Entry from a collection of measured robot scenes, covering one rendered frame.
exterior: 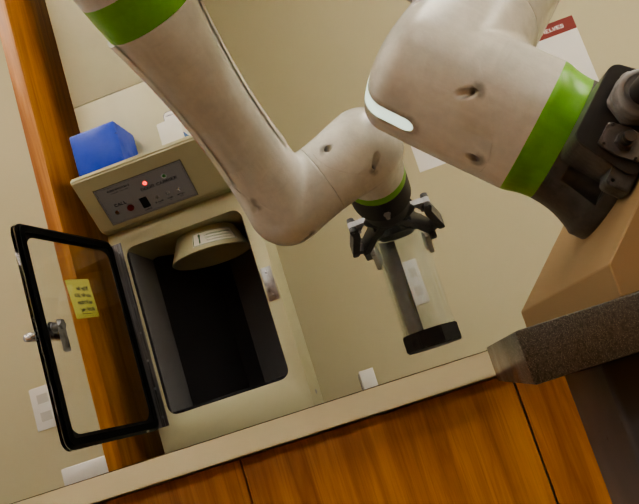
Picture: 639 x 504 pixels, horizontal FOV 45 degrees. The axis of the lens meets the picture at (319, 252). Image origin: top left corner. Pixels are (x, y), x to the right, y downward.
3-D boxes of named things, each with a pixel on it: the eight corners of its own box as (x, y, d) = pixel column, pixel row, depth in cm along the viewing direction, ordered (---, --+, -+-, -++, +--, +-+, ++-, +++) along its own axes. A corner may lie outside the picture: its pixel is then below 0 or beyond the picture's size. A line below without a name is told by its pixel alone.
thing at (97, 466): (91, 480, 177) (86, 462, 178) (154, 459, 175) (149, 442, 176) (64, 488, 166) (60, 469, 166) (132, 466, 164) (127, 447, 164)
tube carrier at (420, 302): (405, 350, 139) (369, 239, 143) (463, 331, 137) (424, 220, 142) (400, 348, 128) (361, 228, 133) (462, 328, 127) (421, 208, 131)
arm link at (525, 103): (618, 29, 71) (432, -54, 74) (567, 145, 64) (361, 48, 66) (563, 118, 82) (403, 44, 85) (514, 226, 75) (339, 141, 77)
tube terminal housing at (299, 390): (204, 443, 179) (121, 141, 194) (336, 401, 175) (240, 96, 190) (164, 455, 154) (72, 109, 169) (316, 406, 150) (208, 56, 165)
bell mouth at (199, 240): (189, 274, 179) (182, 252, 180) (260, 249, 177) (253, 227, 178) (160, 264, 161) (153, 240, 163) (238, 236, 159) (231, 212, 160)
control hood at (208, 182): (106, 236, 163) (94, 193, 165) (248, 184, 159) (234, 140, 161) (80, 226, 152) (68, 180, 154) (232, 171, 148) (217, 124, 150)
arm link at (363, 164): (414, 127, 98) (363, 76, 103) (335, 186, 97) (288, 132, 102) (427, 179, 110) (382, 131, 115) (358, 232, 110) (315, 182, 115)
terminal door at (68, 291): (160, 429, 153) (110, 241, 161) (66, 452, 124) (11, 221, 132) (157, 431, 154) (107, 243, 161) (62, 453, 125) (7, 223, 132)
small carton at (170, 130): (174, 157, 160) (167, 131, 161) (196, 148, 159) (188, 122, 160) (164, 151, 155) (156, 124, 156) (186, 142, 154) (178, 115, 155)
